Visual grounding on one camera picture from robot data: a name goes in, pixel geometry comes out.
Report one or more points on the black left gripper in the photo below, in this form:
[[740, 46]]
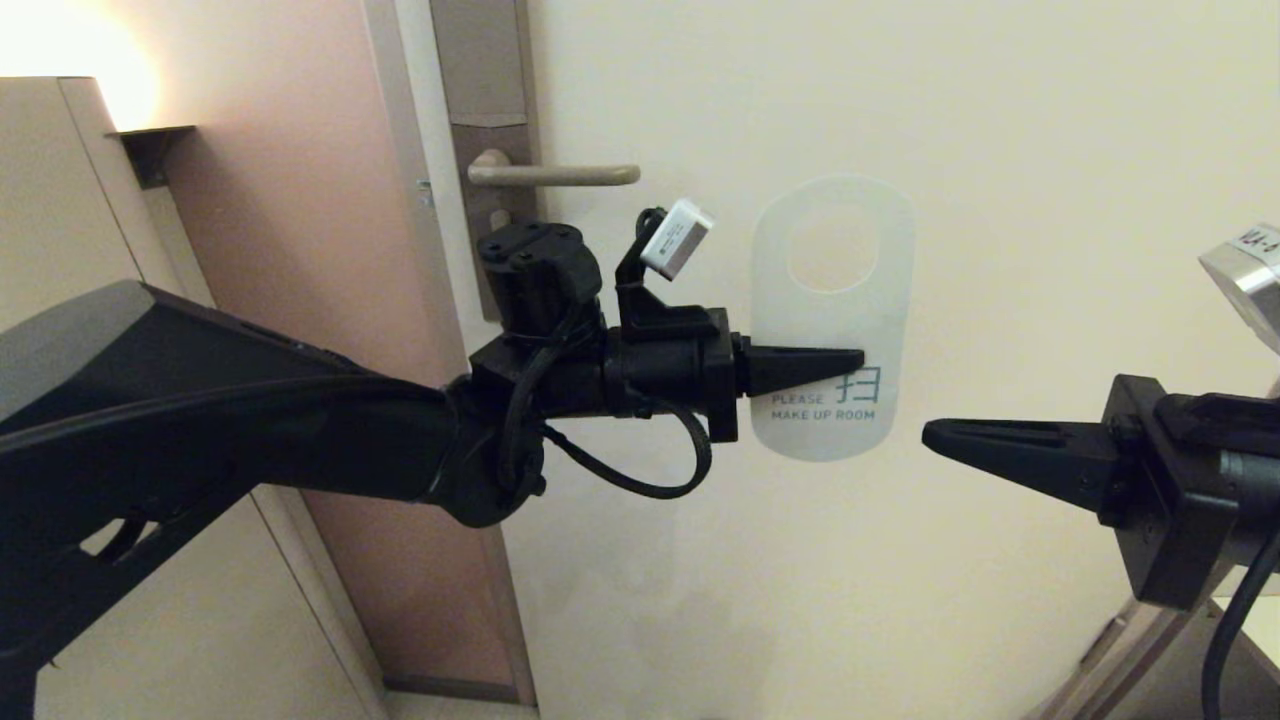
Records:
[[660, 375]]

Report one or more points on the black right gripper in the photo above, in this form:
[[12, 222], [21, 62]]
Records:
[[1170, 500]]

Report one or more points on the blue do-not-disturb door hanger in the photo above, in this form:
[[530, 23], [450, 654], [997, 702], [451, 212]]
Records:
[[830, 320]]

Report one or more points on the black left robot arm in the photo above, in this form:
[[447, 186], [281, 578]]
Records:
[[200, 400]]

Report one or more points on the white door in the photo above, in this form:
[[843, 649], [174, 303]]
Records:
[[1000, 100]]

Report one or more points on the small metal hinge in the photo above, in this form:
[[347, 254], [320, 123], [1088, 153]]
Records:
[[1100, 645]]

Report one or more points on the dark cabinet side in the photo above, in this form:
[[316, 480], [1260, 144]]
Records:
[[1170, 690]]

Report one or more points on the brown metal lock plate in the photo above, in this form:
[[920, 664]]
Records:
[[490, 60]]

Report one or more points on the dark wall lamp bracket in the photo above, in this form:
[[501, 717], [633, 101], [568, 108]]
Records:
[[155, 148]]

